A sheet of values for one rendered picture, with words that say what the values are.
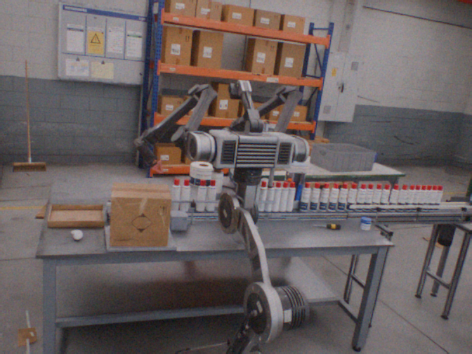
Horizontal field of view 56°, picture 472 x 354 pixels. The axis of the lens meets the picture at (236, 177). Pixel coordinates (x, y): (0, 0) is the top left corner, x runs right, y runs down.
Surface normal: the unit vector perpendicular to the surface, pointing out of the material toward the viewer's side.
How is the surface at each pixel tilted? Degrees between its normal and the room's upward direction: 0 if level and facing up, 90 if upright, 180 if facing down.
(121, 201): 90
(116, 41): 91
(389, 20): 90
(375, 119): 90
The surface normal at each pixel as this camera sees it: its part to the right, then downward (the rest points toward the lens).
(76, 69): 0.43, 0.30
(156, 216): 0.23, 0.29
